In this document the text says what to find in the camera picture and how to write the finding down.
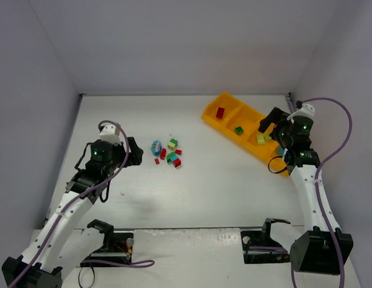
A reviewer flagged green and lime lego stack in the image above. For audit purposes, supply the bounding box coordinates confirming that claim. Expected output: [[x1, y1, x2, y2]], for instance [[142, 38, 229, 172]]
[[167, 138, 178, 151]]

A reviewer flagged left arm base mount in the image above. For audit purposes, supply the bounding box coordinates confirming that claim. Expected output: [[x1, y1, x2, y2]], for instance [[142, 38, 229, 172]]
[[79, 231, 134, 268]]

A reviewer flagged green blue red lego stack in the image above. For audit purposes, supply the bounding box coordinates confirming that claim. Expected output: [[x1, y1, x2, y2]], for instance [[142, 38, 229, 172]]
[[166, 152, 181, 168]]

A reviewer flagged small green lego brick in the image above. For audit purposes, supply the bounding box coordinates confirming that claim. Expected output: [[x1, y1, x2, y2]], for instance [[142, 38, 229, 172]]
[[235, 126, 244, 135]]

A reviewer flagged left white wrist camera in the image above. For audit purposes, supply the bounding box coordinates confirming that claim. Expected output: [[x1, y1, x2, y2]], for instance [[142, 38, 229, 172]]
[[99, 124, 122, 146]]

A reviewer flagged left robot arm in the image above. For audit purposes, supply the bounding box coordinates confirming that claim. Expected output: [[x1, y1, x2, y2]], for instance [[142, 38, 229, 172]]
[[2, 137, 143, 287]]

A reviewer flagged red arch lego block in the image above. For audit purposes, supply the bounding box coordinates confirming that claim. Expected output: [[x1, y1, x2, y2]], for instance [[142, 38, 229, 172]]
[[216, 107, 225, 119]]

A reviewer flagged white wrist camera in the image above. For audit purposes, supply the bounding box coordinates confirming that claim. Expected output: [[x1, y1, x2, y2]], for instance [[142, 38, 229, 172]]
[[287, 101, 315, 123], [99, 124, 122, 146]]

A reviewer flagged light green lego brick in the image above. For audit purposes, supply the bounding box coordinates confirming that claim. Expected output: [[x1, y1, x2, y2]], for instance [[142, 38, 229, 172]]
[[257, 134, 265, 145]]

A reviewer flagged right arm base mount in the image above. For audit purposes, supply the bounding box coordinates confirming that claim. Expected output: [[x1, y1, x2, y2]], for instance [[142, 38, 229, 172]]
[[240, 230, 290, 265]]

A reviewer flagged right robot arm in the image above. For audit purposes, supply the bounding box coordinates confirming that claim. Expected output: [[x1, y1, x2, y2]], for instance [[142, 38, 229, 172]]
[[259, 104, 353, 275]]

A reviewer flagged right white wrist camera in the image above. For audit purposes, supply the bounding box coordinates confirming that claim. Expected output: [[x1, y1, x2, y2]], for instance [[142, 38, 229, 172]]
[[287, 101, 315, 123]]

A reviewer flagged yellow divided sorting tray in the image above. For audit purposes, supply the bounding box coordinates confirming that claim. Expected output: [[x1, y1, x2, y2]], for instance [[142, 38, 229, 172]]
[[201, 92, 288, 176]]

